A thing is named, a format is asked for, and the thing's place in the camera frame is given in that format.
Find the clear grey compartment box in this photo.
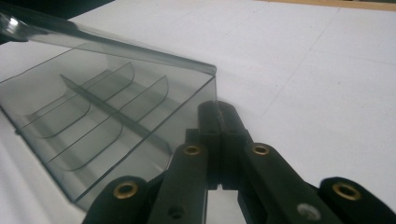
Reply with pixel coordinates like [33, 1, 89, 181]
[0, 11, 219, 213]

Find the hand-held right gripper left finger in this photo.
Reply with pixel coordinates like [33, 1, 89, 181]
[148, 101, 222, 224]

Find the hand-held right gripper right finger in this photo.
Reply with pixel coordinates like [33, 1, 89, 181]
[218, 101, 344, 224]

